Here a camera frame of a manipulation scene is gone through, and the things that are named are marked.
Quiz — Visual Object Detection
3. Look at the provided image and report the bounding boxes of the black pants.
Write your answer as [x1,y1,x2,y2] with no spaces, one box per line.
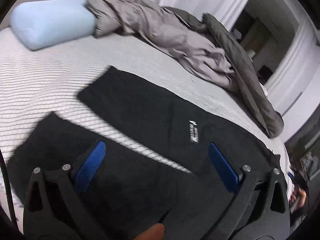
[8,67,280,239]

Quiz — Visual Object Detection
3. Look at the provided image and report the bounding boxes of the person's hand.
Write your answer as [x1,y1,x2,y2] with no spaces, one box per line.
[289,187,307,213]

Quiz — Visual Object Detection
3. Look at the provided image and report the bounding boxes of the white textured mattress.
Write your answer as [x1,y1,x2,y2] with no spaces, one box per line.
[1,28,293,203]

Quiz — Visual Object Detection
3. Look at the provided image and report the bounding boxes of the grey crumpled duvet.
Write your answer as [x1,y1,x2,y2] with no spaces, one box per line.
[87,0,284,138]

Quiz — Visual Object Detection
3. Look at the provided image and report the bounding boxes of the light blue pillow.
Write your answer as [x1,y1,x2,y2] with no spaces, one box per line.
[10,0,96,50]

